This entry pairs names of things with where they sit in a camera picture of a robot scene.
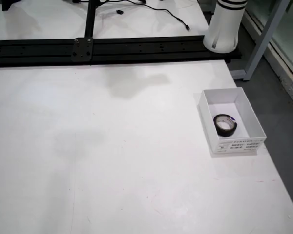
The black electrical tape roll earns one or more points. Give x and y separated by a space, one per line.
224 132

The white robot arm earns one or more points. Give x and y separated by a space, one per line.
222 29

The white cardboard bin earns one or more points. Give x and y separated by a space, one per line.
252 119

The black mounting plate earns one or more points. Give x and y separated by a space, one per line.
81 50

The small black connector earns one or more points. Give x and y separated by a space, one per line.
119 11

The grey window track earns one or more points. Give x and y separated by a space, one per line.
291 90

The black stand foot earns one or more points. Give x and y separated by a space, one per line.
6 5

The black aluminium rail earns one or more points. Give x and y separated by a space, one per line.
136 51

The black upright post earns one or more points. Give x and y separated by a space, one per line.
90 19

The grey metal frame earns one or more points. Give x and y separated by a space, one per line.
261 41

